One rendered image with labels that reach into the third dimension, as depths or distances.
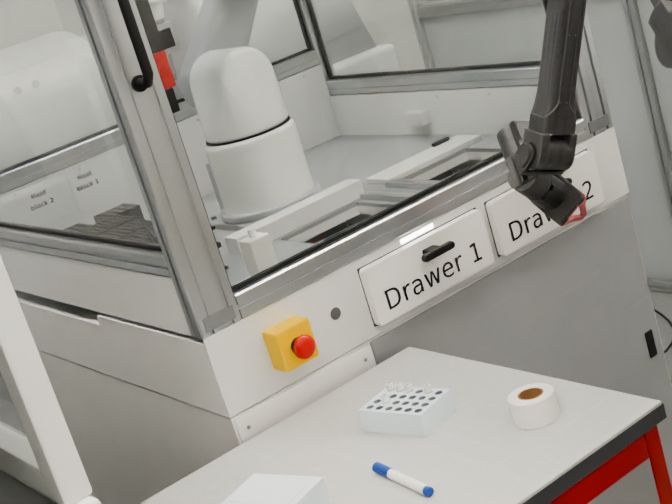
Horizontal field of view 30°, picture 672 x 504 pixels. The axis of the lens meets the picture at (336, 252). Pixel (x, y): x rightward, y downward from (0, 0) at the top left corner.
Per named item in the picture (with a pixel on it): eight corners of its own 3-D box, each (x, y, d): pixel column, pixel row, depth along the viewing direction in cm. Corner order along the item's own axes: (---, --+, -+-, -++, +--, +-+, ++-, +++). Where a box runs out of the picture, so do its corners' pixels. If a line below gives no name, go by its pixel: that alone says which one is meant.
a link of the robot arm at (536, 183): (510, 194, 208) (539, 178, 206) (498, 161, 211) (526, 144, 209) (530, 207, 213) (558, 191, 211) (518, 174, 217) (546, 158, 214)
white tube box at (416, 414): (456, 410, 195) (450, 388, 194) (427, 437, 189) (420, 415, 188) (394, 405, 204) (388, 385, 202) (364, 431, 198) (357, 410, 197)
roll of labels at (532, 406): (504, 425, 186) (497, 401, 185) (534, 403, 190) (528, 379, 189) (539, 432, 180) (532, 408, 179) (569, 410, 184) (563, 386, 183)
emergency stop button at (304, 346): (320, 353, 208) (313, 331, 207) (301, 363, 206) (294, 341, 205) (310, 350, 211) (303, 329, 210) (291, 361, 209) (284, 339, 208)
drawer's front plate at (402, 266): (495, 262, 237) (481, 208, 234) (380, 327, 222) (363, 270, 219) (489, 261, 239) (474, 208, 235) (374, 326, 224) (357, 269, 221)
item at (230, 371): (629, 192, 260) (614, 126, 255) (230, 418, 208) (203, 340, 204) (358, 180, 337) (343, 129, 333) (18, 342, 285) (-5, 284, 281)
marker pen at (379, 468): (436, 494, 172) (433, 484, 172) (427, 500, 171) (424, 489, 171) (382, 469, 184) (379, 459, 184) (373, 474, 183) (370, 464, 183)
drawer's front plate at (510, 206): (605, 200, 253) (593, 149, 250) (504, 257, 238) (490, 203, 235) (598, 200, 255) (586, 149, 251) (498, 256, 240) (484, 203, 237)
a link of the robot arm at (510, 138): (531, 154, 201) (577, 154, 204) (510, 98, 207) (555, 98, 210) (500, 197, 210) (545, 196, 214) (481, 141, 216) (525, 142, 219)
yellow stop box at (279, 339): (323, 355, 212) (310, 317, 210) (289, 374, 208) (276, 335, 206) (306, 351, 216) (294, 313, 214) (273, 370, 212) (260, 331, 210)
